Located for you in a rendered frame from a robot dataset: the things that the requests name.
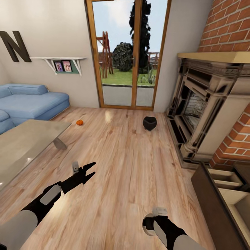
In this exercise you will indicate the pumpkin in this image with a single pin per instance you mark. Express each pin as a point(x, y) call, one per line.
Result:
point(79, 122)

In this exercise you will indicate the cauldron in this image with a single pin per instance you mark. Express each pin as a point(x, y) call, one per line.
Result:
point(149, 123)

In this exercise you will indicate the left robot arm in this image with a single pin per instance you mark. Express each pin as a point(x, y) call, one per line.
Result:
point(18, 229)

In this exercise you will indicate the wood fireplace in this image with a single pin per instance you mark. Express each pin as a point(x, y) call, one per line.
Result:
point(208, 99)

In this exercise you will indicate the pillar candle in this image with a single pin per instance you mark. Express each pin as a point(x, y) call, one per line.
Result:
point(148, 232)

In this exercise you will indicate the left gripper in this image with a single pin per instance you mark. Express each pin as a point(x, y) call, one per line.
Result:
point(81, 177)

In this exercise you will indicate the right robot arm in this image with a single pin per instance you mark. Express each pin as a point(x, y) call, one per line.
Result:
point(173, 238)

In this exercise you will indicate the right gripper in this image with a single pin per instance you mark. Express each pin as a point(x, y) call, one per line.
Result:
point(148, 222)

